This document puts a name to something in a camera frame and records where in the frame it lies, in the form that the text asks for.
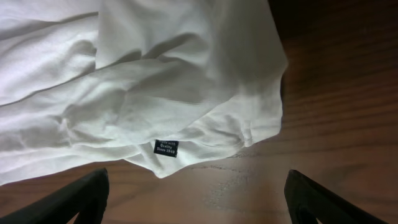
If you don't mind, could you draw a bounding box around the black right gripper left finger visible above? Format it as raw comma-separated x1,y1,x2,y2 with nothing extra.
1,168,109,224

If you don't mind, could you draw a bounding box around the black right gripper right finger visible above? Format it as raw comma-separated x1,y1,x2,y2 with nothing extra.
284,170,386,224

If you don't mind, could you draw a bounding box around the white t-shirt with black print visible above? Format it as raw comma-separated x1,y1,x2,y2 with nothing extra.
1,1,287,184

